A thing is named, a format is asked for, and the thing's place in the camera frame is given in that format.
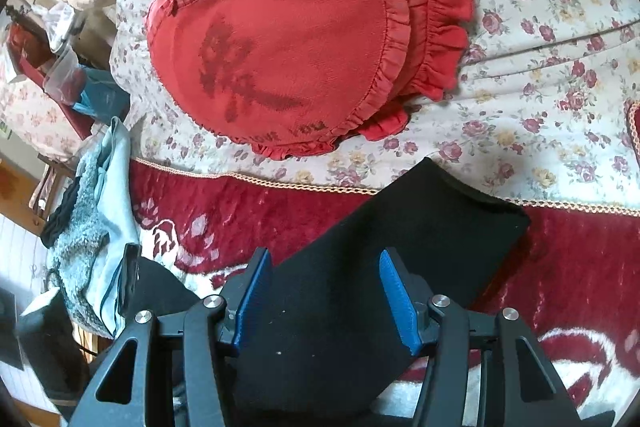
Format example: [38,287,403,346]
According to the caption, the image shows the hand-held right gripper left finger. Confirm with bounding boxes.
[67,247,274,427]

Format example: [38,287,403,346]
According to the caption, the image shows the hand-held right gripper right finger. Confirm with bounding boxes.
[378,248,586,427]

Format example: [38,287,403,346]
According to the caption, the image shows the black pants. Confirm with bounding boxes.
[125,157,532,426]

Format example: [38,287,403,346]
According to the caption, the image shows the red and white blanket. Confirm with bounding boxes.
[127,99,640,427]

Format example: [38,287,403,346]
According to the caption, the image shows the black smartphone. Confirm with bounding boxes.
[120,243,144,309]

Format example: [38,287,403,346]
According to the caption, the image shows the light blue fleece garment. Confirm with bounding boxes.
[47,117,142,341]

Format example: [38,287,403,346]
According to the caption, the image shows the black cloth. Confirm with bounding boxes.
[40,189,84,249]

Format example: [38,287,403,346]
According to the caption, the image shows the wooden chair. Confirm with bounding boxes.
[29,154,76,228]

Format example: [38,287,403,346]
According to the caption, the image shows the floral quilt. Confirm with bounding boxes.
[107,0,640,214]

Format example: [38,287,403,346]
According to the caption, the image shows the blue bag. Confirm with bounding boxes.
[72,67,131,120]

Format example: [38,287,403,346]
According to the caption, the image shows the red heart-shaped frilled pillow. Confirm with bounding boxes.
[146,0,475,158]

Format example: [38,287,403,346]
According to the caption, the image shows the pink floral pillow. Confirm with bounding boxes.
[0,72,77,164]

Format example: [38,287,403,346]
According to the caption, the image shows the clear plastic bag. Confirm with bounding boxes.
[42,48,89,108]

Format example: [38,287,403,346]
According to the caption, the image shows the red hanging cloth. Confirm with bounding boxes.
[7,21,52,78]

